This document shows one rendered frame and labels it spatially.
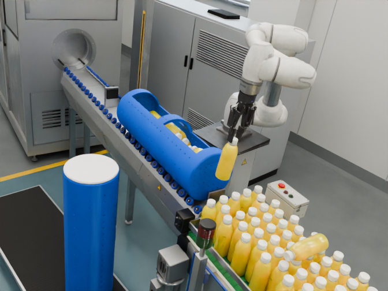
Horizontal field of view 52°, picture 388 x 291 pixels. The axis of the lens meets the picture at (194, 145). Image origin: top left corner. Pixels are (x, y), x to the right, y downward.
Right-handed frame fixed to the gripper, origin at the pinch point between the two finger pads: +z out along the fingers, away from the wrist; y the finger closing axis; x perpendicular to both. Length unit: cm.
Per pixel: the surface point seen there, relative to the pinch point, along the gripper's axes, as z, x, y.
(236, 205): 35.5, 7.1, -7.7
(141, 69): 28, -155, -30
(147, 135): 32, -58, 10
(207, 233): 20, 34, 31
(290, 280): 31, 56, 5
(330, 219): 127, -47, -193
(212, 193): 37.5, -6.6, -3.4
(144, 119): 27, -68, 8
